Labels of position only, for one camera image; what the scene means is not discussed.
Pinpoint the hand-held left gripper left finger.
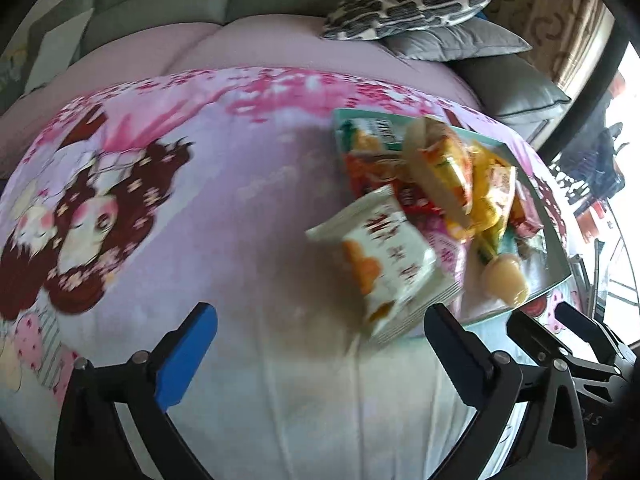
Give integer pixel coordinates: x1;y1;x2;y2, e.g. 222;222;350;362
54;302;219;480

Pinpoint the patterned beige curtain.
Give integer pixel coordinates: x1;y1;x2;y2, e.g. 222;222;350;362
475;0;616;91

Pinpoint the grey pillow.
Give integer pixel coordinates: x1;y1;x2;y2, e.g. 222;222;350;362
385;20;533;63

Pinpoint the red patterned packet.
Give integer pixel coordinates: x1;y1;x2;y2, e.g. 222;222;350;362
510;180;543;236

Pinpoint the pink packet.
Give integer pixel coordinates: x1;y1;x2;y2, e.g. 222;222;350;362
425;215;468;286

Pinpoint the white cookie packet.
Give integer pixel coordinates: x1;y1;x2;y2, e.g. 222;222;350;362
305;185;463;345

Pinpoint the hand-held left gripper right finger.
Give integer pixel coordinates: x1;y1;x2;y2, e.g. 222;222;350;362
424;303;587;480

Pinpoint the pink sofa pad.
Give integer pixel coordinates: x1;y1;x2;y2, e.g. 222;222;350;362
0;14;483;181

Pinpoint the heart-shaped jelly cup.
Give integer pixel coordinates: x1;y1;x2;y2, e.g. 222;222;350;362
481;254;530;307

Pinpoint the black and white patterned pillow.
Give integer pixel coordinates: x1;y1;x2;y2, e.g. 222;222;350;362
321;0;497;42

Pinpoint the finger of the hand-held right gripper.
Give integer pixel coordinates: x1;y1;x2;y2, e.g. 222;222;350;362
555;302;626;366
506;310;573;367

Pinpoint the green and white cracker packet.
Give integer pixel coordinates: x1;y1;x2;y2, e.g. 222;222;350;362
336;117;406;153

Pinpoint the printed blanket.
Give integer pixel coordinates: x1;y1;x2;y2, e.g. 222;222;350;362
0;71;591;480

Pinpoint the white and orange cake packet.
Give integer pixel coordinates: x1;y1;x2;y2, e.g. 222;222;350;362
402;117;475;231

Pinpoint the teal cardboard box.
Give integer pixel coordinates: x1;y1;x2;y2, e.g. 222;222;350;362
332;107;573;323

